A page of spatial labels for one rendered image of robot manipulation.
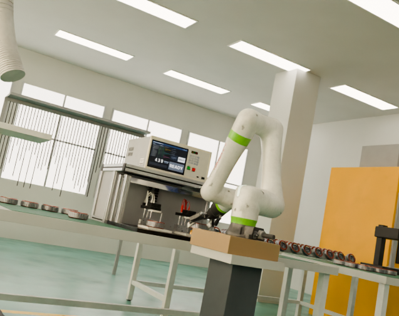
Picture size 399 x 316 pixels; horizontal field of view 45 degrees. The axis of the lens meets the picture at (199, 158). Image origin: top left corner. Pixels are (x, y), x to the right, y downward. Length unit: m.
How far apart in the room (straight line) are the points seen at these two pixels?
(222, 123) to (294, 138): 3.85
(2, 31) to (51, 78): 5.85
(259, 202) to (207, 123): 8.17
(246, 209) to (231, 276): 0.31
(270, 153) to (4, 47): 1.90
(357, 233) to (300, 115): 1.89
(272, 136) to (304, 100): 4.69
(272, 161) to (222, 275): 0.63
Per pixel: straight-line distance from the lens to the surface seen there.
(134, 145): 3.19
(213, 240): 2.24
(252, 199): 2.30
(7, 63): 3.42
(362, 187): 6.39
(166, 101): 10.05
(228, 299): 2.25
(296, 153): 7.03
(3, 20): 3.57
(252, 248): 2.23
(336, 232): 6.57
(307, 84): 7.27
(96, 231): 2.45
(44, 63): 9.37
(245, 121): 2.43
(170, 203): 3.15
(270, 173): 2.46
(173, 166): 3.02
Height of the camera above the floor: 0.84
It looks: 8 degrees up
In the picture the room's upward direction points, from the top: 11 degrees clockwise
